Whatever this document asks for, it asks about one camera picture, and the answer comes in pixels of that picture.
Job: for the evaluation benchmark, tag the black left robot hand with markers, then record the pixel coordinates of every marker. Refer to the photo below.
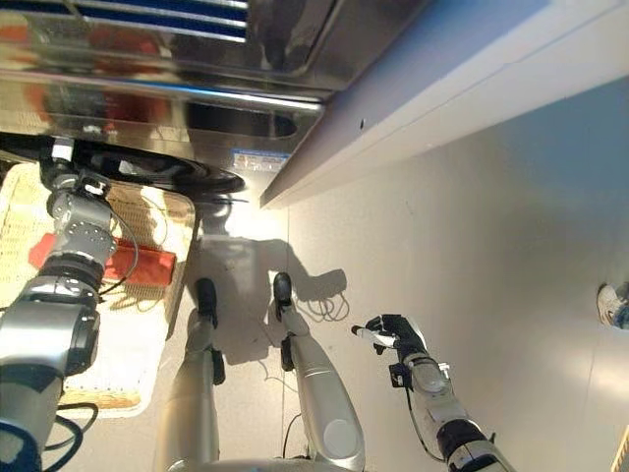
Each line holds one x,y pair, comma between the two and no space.
59,164

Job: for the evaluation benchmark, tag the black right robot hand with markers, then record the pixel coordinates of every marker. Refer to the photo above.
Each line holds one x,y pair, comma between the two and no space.
405,334

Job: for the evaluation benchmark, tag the red cloth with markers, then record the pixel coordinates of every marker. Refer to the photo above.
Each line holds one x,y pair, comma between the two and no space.
147,265

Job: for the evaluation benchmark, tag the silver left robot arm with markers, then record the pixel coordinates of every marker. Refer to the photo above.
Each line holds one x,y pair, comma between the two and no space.
39,319

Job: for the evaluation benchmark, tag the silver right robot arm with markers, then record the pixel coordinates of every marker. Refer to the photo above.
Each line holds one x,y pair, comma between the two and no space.
442,408

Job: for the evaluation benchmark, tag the silver right robot leg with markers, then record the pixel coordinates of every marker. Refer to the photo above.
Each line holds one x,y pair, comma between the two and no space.
319,383

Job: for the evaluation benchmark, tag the white wicker laundry basket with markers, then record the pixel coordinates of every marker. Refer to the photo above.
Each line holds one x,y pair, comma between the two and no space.
147,216

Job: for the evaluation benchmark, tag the dark vent grille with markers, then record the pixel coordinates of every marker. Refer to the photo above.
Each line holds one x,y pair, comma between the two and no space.
162,19

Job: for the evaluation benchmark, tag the dark oval washer panel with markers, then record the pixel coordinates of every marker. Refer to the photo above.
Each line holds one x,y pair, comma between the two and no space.
236,120

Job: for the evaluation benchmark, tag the blue energy label sticker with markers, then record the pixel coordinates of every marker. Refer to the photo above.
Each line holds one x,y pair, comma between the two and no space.
260,162

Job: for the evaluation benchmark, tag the white blue sneaker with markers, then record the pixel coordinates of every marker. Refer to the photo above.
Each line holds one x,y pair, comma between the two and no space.
611,305

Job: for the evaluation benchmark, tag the white cabinet side panel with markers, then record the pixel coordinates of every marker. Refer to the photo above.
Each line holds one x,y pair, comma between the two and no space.
442,88

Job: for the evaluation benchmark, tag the grey stacked dryer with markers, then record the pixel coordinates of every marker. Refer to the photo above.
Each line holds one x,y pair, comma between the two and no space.
295,39

